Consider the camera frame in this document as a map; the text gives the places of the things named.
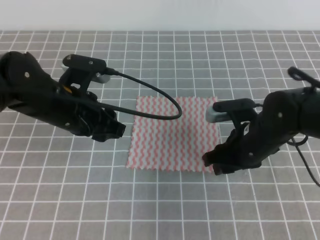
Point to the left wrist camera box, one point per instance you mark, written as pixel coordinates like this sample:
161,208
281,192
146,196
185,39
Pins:
87,65

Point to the pink white wavy towel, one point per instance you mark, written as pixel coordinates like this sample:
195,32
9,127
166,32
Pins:
175,145

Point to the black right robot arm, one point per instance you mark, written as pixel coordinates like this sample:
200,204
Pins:
309,113

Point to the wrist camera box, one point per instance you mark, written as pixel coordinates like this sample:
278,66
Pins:
239,110
87,65

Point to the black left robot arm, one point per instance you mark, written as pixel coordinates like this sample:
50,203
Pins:
67,104

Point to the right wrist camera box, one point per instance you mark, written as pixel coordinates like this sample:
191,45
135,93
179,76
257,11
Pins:
239,110

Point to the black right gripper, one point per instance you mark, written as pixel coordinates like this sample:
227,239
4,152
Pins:
248,146

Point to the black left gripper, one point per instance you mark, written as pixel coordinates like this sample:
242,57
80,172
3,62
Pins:
66,104

